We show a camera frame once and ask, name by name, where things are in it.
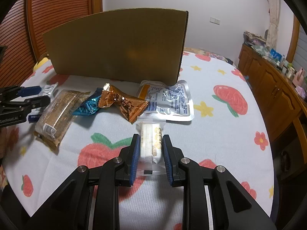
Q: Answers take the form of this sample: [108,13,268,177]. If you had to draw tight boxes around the blue carton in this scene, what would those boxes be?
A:
[270,48,283,62]

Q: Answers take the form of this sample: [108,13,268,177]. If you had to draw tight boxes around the grey window blind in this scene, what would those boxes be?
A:
[297,23,307,61]

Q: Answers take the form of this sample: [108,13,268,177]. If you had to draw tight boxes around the wooden cabinet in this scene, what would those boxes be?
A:
[237,43,307,154]

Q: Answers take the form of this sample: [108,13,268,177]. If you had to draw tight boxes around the white biscuit packet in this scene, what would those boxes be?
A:
[135,120,166,176]

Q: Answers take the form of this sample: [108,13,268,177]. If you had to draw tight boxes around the teal candy wrapper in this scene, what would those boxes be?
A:
[72,88,103,117]

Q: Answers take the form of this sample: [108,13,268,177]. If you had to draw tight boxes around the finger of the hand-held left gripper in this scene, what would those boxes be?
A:
[5,85,41,99]
[14,96,51,122]

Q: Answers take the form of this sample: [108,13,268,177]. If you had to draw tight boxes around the silver packet red label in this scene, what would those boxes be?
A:
[36,83,59,115]

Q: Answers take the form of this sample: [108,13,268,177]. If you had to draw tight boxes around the purple face mask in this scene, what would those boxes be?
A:
[296,86,307,99]

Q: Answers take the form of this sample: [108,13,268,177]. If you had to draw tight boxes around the yellow plush toy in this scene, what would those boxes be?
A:
[33,57,51,72]

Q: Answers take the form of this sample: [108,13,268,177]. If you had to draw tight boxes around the beige curtain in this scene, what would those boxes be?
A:
[264,0,281,42]

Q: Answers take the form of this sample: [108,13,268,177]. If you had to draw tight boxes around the brown cake packet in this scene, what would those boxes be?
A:
[33,89,91,153]

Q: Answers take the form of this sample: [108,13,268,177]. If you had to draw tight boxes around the pile of folded clothes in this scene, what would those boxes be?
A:
[243,30,267,46]

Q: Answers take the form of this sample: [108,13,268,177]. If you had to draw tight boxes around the gold candy wrapper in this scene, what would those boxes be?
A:
[98,83,149,124]

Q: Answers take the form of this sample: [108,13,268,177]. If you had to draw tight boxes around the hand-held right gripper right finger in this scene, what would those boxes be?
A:
[162,134,279,230]

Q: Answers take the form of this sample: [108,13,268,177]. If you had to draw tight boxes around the white strawberry flower tablecloth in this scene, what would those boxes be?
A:
[4,47,275,230]

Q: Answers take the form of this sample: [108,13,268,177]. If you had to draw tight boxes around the brown cardboard box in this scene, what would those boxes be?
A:
[42,9,189,87]

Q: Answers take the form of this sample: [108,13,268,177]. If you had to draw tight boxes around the pink kettle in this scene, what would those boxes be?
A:
[294,68,305,87]

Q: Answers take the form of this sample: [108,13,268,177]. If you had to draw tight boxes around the wooden louvered wardrobe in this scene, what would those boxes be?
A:
[0,0,103,88]

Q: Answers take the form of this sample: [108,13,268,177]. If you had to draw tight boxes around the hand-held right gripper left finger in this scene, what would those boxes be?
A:
[24,134,142,230]

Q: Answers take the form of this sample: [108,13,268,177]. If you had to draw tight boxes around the floral bedsheet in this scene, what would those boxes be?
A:
[183,47,234,64]

